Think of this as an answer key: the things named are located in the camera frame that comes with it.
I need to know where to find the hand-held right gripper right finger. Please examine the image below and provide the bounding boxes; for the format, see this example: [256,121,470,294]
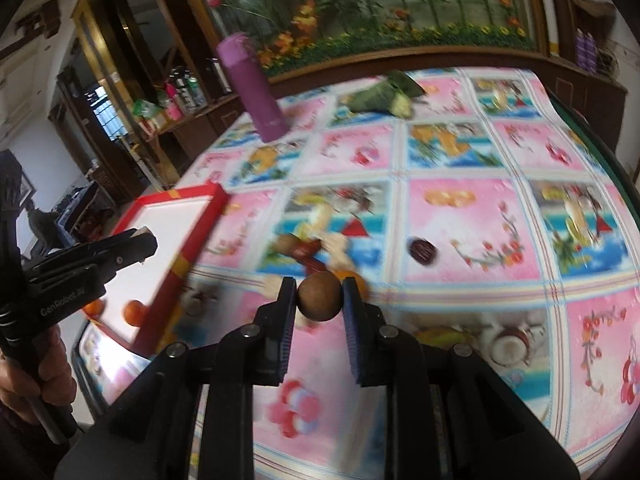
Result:
[343,275,581,480]

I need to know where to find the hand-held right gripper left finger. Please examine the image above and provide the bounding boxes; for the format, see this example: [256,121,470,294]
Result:
[55,276,298,480]

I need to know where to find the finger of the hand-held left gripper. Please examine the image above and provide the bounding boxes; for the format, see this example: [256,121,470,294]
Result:
[95,237,159,278]
[107,227,155,243]

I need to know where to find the red tray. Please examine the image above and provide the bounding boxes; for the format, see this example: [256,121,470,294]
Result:
[80,182,232,358]

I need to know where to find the red date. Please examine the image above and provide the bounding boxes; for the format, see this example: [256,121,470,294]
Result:
[292,239,326,273]
[406,237,438,267]

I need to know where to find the person's left hand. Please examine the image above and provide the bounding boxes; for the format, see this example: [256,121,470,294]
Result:
[0,324,69,428]

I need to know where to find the cluttered side table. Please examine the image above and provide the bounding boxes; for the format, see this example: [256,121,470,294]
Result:
[30,180,118,261]

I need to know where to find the green bag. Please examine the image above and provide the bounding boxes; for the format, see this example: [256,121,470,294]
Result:
[131,99,163,123]

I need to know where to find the purple bottle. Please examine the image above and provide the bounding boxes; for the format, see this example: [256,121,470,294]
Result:
[216,31,289,143]

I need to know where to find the pink printed tablecloth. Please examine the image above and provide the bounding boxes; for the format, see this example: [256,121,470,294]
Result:
[75,67,640,476]

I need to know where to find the green cloth toy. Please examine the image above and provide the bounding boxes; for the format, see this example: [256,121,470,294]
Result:
[347,70,428,120]

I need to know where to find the flower picture panel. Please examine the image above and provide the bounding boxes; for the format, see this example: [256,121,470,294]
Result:
[175,0,546,78]

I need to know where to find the small purple bottles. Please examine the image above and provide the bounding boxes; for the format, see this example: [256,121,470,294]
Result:
[575,27,599,68]

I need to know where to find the gold door frame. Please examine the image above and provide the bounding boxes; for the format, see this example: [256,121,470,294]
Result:
[71,0,151,171]

